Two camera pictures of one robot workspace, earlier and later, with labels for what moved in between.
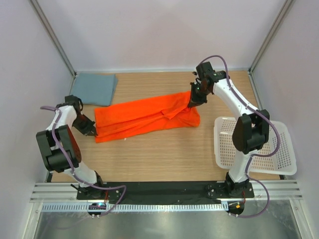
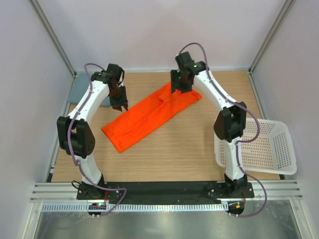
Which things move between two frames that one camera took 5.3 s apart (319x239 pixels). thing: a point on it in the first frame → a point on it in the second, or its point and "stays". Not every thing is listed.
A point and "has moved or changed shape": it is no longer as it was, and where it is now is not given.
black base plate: (166, 192) stays
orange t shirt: (145, 117) has moved or changed shape
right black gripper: (195, 101) → (174, 85)
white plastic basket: (282, 162) stays
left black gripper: (88, 130) → (116, 104)
